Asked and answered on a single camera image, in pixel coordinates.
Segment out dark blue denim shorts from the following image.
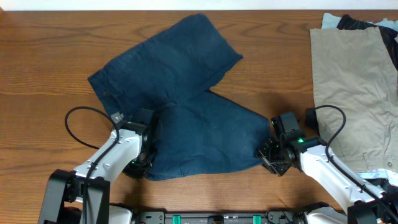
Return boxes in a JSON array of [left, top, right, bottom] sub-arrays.
[[88, 14, 270, 180]]

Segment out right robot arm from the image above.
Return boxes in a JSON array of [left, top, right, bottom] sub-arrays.
[[257, 136, 397, 223]]

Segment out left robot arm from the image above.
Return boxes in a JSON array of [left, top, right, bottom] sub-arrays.
[[39, 122, 153, 223]]

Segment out beige khaki shorts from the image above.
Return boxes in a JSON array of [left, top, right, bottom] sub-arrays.
[[310, 27, 397, 172]]

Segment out light blue garment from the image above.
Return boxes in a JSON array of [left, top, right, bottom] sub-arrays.
[[321, 13, 398, 31]]

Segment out black patterned garment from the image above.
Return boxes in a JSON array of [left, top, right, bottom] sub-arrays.
[[336, 14, 398, 71]]

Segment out black mounting rail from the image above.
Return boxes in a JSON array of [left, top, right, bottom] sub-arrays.
[[131, 210, 306, 224]]

